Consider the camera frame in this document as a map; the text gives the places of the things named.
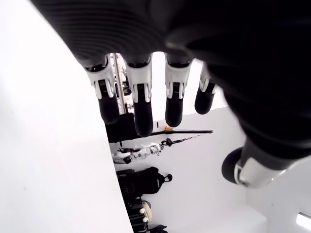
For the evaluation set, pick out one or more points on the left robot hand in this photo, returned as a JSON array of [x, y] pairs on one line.
[[218, 36]]

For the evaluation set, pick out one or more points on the black cabinet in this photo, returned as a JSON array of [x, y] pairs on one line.
[[121, 128]]

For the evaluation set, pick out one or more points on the black backpack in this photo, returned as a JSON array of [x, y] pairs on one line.
[[145, 180]]

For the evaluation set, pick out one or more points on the beige rounded bag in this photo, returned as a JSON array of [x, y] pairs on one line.
[[146, 210]]

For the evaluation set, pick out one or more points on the black hard cases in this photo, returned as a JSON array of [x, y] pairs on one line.
[[133, 213]]

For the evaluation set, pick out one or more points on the ceiling light panel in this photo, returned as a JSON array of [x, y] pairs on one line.
[[303, 219]]

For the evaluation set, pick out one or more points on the black crumpled garment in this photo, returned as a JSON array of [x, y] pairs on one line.
[[156, 229]]

